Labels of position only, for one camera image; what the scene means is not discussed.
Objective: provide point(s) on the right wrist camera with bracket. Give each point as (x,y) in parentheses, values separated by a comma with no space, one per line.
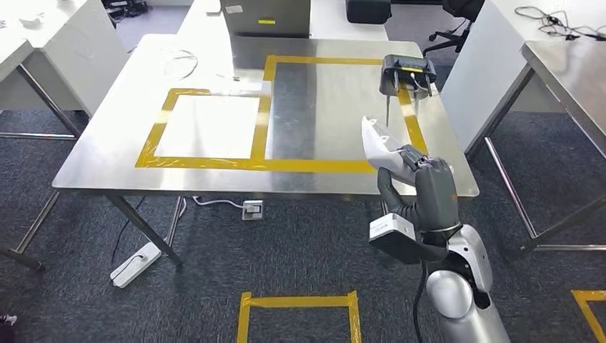
(393,236)

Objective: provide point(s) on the white plastic shell part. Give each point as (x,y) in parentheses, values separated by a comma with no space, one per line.
(378,151)

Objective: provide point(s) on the white floor socket box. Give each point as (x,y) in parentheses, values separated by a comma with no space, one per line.
(252,210)

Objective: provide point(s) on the yellow floor tape square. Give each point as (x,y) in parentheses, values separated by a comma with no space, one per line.
(587,307)
(298,301)

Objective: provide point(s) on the black bag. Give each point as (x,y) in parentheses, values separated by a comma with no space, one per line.
(369,10)

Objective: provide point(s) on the grey metal cabinet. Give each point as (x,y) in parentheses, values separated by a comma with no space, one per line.
(265,19)

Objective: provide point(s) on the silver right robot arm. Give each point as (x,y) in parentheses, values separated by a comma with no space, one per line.
(449,289)

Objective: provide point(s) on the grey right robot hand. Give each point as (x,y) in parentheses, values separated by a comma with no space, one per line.
(438,194)

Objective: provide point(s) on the black office chair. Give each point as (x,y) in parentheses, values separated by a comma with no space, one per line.
(454,28)

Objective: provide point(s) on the white power strip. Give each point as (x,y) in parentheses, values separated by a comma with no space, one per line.
(135,265)

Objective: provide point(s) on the black device with probes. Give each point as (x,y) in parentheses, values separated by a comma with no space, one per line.
(407,71)

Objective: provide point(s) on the white table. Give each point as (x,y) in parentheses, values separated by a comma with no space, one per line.
(487,71)
(203,19)
(71,47)

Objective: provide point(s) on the small yellow tape frame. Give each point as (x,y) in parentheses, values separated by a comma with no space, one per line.
(161,128)

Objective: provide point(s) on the large yellow tape frame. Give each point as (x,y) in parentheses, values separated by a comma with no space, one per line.
(322,165)

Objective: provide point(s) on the steel workbench table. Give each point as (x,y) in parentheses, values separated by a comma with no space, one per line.
(331,118)

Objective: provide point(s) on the person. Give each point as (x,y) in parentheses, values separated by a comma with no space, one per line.
(5,329)

